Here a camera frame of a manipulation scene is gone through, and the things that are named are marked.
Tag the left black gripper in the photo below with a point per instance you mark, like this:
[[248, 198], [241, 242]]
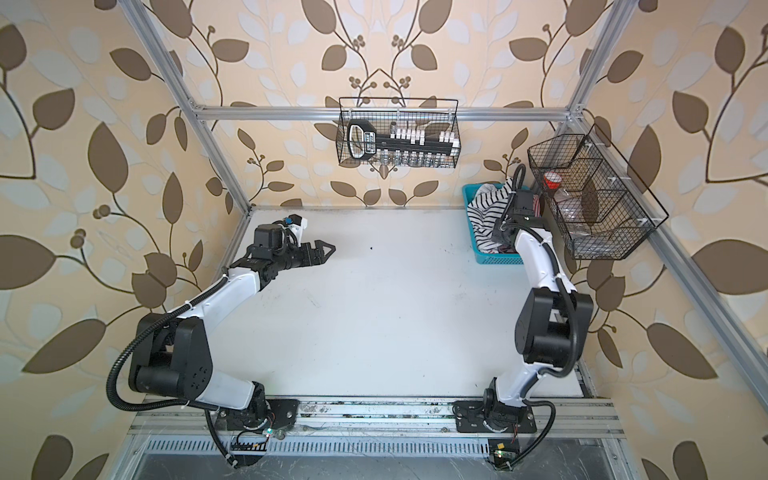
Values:
[[318, 259]]

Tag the black white striped tank top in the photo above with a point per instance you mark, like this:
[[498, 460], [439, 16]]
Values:
[[485, 208]]

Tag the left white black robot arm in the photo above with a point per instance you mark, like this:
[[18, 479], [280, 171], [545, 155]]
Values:
[[169, 362]]

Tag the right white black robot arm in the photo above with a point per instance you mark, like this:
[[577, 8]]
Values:
[[551, 329]]

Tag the red capped plastic bottle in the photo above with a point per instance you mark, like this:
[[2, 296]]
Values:
[[554, 183]]

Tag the black vial rack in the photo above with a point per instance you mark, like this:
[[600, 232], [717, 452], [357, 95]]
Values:
[[418, 147]]

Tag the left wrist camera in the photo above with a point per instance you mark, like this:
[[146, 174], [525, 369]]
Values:
[[281, 233]]

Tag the right black wire basket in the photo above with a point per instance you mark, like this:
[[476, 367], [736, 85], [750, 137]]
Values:
[[612, 210]]

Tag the black wire basket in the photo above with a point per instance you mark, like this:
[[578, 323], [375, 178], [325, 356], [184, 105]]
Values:
[[612, 210], [381, 111]]

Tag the black white handled tool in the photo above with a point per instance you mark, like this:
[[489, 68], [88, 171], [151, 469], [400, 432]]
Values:
[[361, 139]]

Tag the back black wire basket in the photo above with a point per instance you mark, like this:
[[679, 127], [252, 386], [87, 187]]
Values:
[[381, 111]]

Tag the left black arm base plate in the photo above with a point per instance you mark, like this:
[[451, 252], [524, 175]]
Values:
[[260, 414]]

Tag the aluminium front rail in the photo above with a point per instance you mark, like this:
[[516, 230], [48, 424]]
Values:
[[369, 416]]

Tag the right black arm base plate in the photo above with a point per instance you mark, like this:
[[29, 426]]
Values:
[[475, 417]]

